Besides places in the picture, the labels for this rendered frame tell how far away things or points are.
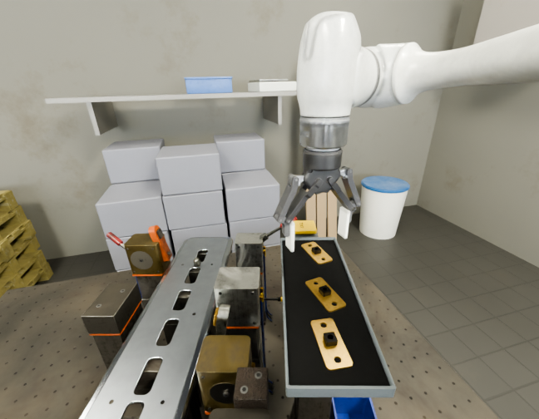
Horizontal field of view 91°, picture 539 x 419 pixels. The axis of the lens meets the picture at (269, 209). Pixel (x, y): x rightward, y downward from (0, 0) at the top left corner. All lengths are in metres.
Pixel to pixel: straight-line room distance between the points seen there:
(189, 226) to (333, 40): 1.61
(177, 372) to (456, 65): 0.72
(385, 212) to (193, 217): 1.91
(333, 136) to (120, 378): 0.61
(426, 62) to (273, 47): 2.33
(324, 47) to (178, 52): 2.30
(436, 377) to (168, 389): 0.78
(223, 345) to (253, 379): 0.10
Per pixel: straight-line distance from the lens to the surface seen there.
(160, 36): 2.73
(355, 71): 0.50
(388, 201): 2.87
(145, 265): 0.99
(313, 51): 0.48
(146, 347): 0.71
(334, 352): 0.44
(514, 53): 0.43
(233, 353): 0.54
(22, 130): 3.05
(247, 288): 0.61
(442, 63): 0.54
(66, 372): 1.18
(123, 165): 2.21
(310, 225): 0.74
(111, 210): 1.92
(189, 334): 0.70
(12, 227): 2.91
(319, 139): 0.49
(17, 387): 1.23
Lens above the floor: 1.51
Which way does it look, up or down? 25 degrees down
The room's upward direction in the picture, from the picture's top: 2 degrees counter-clockwise
